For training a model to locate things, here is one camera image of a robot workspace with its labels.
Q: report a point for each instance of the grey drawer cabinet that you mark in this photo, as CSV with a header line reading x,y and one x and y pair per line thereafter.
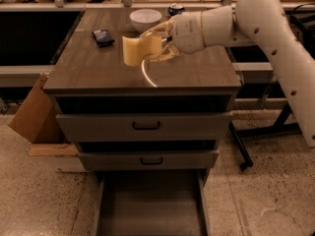
x,y
89,79

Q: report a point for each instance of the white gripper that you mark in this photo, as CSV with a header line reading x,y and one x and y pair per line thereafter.
x,y
187,32

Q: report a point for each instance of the grey middle drawer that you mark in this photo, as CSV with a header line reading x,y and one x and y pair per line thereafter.
x,y
114,161

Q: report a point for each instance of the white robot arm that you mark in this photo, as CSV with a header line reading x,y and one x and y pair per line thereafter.
x,y
220,28

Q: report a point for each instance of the grey top drawer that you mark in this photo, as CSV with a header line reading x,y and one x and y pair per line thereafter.
x,y
87,128

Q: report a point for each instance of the dark snack packet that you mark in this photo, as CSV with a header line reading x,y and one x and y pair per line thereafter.
x,y
102,37

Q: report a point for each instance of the black middle drawer handle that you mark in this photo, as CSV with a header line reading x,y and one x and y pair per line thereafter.
x,y
151,161

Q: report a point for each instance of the grey drawer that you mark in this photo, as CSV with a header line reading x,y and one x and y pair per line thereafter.
x,y
114,161
151,203
87,128

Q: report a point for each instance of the black drawer handle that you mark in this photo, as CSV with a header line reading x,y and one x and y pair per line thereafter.
x,y
146,126
151,161

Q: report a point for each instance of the black top drawer handle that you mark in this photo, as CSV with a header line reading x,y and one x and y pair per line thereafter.
x,y
146,126

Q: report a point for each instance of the brown cardboard box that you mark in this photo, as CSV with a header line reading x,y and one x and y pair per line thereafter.
x,y
36,122

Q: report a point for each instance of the yellow sponge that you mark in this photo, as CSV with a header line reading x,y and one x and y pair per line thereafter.
x,y
135,50

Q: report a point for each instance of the black side table stand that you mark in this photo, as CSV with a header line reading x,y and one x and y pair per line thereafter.
x,y
262,130

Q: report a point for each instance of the grey bottom drawer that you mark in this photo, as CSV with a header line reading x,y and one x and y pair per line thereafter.
x,y
151,203

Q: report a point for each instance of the blue soda can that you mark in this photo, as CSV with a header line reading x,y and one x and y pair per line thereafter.
x,y
175,9

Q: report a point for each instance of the white ceramic bowl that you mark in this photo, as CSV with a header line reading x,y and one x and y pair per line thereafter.
x,y
145,19

